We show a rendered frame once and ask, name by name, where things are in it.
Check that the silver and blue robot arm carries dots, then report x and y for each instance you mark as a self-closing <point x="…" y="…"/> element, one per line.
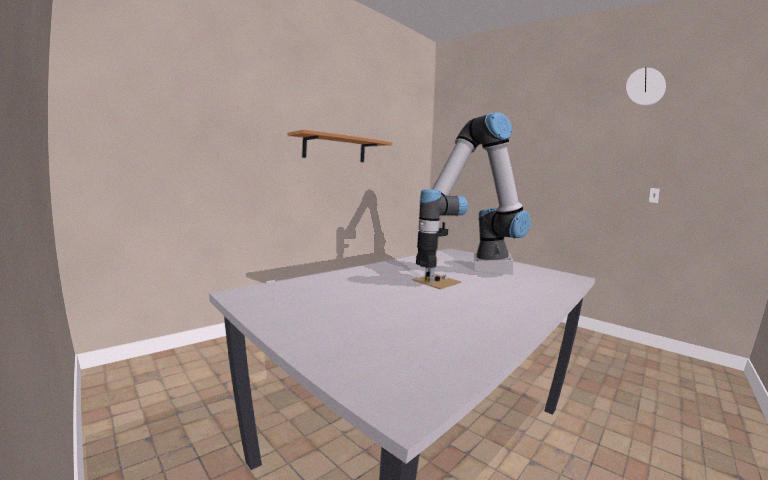
<point x="492" y="130"/>

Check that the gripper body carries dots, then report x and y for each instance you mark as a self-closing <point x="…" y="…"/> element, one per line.
<point x="428" y="242"/>

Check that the brown square mat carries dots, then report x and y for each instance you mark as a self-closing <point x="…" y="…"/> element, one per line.
<point x="443" y="283"/>

